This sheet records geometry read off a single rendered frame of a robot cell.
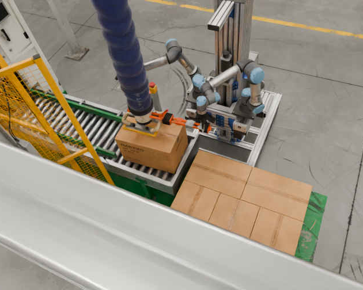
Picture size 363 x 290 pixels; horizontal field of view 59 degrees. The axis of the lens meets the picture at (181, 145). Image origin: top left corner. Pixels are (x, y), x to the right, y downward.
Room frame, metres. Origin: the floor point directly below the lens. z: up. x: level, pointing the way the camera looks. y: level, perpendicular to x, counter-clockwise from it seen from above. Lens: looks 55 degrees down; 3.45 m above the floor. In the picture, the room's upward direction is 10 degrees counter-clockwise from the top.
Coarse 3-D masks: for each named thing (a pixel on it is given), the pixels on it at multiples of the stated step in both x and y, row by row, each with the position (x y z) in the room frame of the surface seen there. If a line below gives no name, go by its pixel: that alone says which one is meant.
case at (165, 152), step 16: (160, 128) 2.02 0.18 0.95; (176, 128) 1.98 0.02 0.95; (128, 144) 1.92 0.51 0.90; (144, 144) 1.86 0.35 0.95; (160, 144) 1.82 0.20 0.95; (176, 144) 1.83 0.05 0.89; (128, 160) 1.97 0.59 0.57; (144, 160) 1.87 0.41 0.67; (160, 160) 1.77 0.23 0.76; (176, 160) 1.78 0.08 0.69
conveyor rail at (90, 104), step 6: (42, 90) 3.29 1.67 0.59; (66, 96) 3.10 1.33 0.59; (72, 96) 3.08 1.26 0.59; (78, 102) 2.97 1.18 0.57; (84, 102) 2.93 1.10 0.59; (90, 102) 2.91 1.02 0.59; (96, 108) 2.82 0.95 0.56; (102, 108) 2.78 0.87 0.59; (108, 108) 2.76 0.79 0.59; (114, 114) 2.68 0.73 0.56; (120, 114) 2.63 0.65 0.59; (192, 138) 2.11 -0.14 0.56
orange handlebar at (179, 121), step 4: (152, 112) 1.98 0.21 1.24; (152, 116) 1.93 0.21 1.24; (176, 120) 1.83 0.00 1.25; (180, 120) 1.82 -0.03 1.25; (184, 120) 1.82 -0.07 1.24; (176, 124) 1.81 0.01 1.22; (180, 124) 1.79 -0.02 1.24; (184, 124) 1.78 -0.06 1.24; (196, 124) 1.76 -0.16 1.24; (196, 128) 1.72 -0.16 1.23
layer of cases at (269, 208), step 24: (192, 168) 1.74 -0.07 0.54; (216, 168) 1.69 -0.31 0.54; (240, 168) 1.64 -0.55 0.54; (192, 192) 1.47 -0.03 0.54; (216, 192) 1.42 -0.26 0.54; (240, 192) 1.37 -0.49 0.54; (264, 192) 1.33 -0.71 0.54; (288, 192) 1.28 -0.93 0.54; (216, 216) 1.17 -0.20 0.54; (240, 216) 1.13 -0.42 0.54; (264, 216) 1.09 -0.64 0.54; (288, 216) 1.05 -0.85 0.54; (264, 240) 0.88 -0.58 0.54; (288, 240) 0.84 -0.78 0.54
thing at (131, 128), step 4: (128, 120) 2.04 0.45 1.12; (124, 124) 2.00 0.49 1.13; (132, 124) 1.96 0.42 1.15; (136, 124) 1.97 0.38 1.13; (124, 128) 1.95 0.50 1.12; (128, 128) 1.94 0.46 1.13; (132, 128) 1.93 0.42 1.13; (136, 128) 1.92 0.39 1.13; (144, 128) 1.90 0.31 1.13; (148, 128) 1.88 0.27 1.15; (140, 132) 1.87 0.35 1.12; (144, 132) 1.86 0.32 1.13; (148, 132) 1.85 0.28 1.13; (152, 132) 1.84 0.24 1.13; (156, 132) 1.84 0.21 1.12
